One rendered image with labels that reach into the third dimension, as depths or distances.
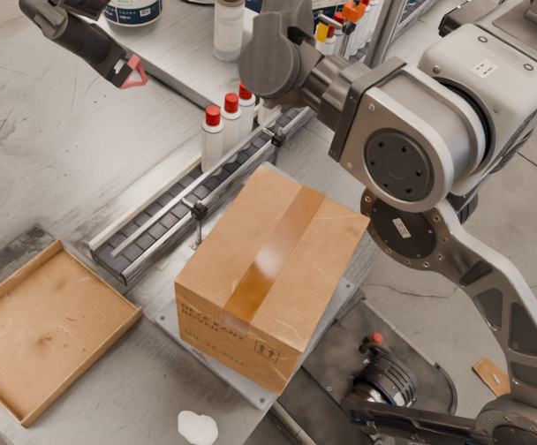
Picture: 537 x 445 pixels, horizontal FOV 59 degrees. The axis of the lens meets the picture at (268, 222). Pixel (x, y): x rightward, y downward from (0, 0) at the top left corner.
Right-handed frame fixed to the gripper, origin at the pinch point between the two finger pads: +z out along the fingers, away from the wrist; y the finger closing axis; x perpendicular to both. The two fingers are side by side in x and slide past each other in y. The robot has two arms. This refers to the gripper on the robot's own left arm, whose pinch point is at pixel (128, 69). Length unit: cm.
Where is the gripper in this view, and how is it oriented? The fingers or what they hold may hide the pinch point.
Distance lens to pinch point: 106.0
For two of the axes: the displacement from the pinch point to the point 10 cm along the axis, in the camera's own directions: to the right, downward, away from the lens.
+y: -7.0, -6.2, 3.4
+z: 3.6, 1.0, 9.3
